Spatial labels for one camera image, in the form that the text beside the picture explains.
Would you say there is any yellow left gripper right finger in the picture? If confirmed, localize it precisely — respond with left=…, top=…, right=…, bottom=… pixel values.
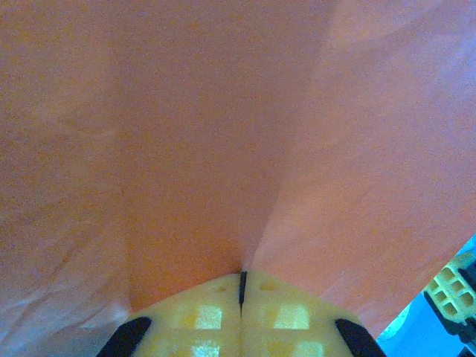
left=240, top=270, right=387, bottom=357

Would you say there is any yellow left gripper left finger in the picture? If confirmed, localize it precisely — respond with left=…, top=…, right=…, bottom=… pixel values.
left=97, top=272, right=243, bottom=357

